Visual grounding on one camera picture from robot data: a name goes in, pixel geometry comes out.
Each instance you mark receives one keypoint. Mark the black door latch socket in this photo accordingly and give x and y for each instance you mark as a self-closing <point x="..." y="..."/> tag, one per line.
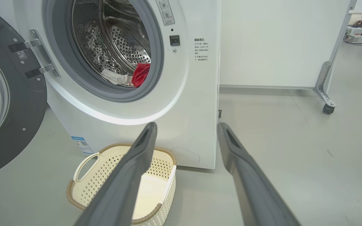
<point x="174" y="40"/>

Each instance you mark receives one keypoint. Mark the round white filter cover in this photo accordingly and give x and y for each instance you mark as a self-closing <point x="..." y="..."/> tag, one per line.
<point x="185" y="155"/>

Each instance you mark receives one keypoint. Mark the white perforated device box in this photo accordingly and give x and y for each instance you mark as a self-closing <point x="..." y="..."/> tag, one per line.
<point x="360" y="30"/>

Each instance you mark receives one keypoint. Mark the black caster wheel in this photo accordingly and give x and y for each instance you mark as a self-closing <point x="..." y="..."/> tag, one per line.
<point x="328" y="109"/>

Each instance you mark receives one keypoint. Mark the white partition panel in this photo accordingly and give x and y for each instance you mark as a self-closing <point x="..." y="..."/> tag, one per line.
<point x="269" y="44"/>

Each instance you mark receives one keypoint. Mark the red and white jersey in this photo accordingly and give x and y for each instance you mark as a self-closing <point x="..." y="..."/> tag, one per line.
<point x="140" y="73"/>

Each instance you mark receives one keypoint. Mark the cream perforated laundry basket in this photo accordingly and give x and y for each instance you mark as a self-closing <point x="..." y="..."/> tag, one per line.
<point x="90" y="185"/>

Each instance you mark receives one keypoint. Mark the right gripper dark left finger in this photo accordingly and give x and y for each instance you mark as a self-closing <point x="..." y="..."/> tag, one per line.
<point x="121" y="188"/>

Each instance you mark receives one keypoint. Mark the grey flat device box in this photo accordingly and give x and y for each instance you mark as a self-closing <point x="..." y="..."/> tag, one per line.
<point x="361" y="39"/>

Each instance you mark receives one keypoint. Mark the metal washing machine door hinge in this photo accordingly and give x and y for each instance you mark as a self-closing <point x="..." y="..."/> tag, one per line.
<point x="41" y="50"/>

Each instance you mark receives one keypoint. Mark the washing machine opening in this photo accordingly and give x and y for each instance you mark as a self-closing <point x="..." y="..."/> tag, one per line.
<point x="60" y="56"/>

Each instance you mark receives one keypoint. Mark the white front-load washing machine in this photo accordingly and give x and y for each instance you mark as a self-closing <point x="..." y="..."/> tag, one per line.
<point x="184" y="110"/>

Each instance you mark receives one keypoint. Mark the small QR code sticker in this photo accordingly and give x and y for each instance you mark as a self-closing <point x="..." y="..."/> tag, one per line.
<point x="21" y="55"/>

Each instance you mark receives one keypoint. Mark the grey warning icon sticker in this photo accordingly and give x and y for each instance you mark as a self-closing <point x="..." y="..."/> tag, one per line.
<point x="166" y="12"/>

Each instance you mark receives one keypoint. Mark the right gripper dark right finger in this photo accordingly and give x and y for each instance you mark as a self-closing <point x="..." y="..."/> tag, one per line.
<point x="253" y="194"/>

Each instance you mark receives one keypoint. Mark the small white mesh basket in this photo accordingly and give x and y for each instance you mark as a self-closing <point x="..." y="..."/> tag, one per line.
<point x="353" y="18"/>

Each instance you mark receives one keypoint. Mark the dark round glass washer door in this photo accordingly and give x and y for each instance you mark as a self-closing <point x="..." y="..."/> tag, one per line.
<point x="27" y="110"/>

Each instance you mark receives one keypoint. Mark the blue energy label sticker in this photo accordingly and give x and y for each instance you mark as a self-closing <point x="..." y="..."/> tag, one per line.
<point x="82" y="145"/>

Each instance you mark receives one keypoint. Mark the metal partition leg bracket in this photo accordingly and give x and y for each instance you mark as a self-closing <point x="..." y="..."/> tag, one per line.
<point x="322" y="84"/>

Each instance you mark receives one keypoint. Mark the stainless steel washing machine drum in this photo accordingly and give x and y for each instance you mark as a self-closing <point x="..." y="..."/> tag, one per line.
<point x="118" y="40"/>

